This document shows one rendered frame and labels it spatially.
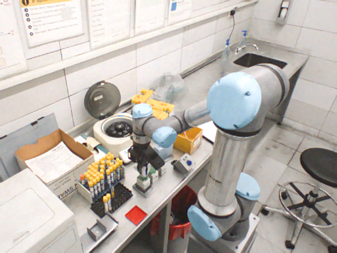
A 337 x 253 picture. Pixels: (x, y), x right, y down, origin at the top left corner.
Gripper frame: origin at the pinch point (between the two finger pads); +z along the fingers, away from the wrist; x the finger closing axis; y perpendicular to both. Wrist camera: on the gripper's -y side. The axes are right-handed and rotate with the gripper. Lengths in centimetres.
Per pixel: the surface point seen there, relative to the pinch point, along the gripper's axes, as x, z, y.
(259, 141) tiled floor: -187, 97, -2
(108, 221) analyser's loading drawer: 23.5, 5.5, -1.2
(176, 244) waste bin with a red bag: -23, 76, -7
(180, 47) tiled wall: -105, -17, 57
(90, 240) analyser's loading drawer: 33.0, 5.5, -2.3
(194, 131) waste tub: -45.5, 2.9, 3.3
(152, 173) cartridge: -5.6, 3.1, 0.6
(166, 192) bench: -5.8, 9.5, -8.1
